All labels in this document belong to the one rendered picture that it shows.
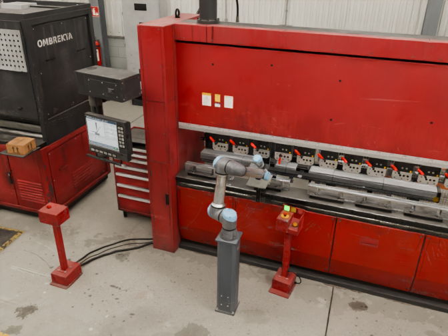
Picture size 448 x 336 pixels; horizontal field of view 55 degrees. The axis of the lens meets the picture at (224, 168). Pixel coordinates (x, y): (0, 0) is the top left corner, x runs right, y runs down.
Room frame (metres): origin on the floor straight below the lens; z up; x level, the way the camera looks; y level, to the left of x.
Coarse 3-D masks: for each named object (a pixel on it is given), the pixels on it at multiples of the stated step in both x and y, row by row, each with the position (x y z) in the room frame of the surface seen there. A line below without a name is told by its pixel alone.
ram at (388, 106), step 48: (192, 48) 3.78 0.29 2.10; (240, 48) 3.63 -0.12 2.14; (192, 96) 3.78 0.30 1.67; (240, 96) 3.63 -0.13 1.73; (288, 96) 3.48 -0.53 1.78; (336, 96) 3.35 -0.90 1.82; (384, 96) 3.23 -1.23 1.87; (432, 96) 3.12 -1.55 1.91; (288, 144) 3.47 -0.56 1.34; (336, 144) 3.33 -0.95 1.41; (384, 144) 3.21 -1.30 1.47; (432, 144) 3.09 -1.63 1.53
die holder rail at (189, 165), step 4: (188, 164) 3.81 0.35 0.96; (192, 164) 3.80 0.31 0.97; (196, 164) 3.80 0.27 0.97; (200, 164) 3.81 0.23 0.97; (204, 164) 3.80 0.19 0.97; (188, 168) 3.81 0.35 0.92; (192, 168) 3.80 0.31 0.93; (196, 168) 3.78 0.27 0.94; (200, 168) 3.77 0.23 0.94; (204, 168) 3.75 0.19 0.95; (208, 168) 3.74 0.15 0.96; (212, 168) 3.72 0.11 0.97; (204, 172) 3.75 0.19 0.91; (208, 172) 3.74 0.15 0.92; (212, 172) 3.74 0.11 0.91; (228, 176) 3.67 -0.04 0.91; (232, 176) 3.70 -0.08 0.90
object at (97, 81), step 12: (84, 72) 3.50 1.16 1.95; (96, 72) 3.51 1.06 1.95; (108, 72) 3.51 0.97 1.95; (120, 72) 3.52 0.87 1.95; (132, 72) 3.53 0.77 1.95; (84, 84) 3.50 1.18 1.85; (96, 84) 3.43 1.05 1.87; (108, 84) 3.36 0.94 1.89; (120, 84) 3.31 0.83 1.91; (132, 84) 3.42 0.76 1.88; (96, 96) 3.44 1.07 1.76; (108, 96) 3.37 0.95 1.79; (120, 96) 3.31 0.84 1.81; (132, 96) 3.41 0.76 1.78; (96, 108) 3.58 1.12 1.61
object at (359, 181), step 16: (208, 160) 4.02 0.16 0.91; (240, 160) 3.91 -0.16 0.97; (288, 176) 3.74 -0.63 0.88; (304, 176) 3.69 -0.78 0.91; (320, 176) 3.63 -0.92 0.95; (336, 176) 3.58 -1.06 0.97; (352, 176) 3.57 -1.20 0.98; (368, 176) 3.57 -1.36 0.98; (384, 192) 3.43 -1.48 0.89; (400, 192) 3.39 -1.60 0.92; (416, 192) 3.34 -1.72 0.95; (432, 192) 3.30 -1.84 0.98
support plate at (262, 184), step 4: (272, 176) 3.52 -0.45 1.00; (252, 180) 3.43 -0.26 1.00; (256, 180) 3.43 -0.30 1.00; (260, 180) 3.43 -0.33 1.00; (264, 180) 3.43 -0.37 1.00; (268, 180) 3.44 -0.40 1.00; (248, 184) 3.35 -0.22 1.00; (252, 184) 3.36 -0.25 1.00; (256, 184) 3.36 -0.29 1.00; (260, 184) 3.36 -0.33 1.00; (264, 184) 3.36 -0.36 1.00; (260, 188) 3.30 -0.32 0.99; (264, 188) 3.29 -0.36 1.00
